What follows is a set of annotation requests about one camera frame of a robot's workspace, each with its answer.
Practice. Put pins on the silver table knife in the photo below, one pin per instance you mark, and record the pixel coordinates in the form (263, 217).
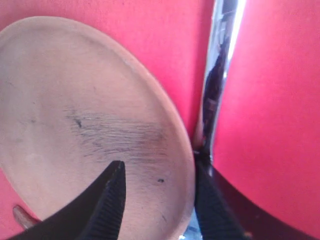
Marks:
(226, 19)

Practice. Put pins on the brown wooden plate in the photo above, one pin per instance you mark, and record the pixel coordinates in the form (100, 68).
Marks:
(72, 100)

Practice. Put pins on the red scalloped placemat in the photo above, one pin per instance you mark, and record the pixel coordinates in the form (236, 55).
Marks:
(268, 133)

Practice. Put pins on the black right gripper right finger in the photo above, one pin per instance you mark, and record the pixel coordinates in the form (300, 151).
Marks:
(223, 213)

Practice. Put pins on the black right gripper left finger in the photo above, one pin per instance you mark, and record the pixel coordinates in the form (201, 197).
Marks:
(96, 214)

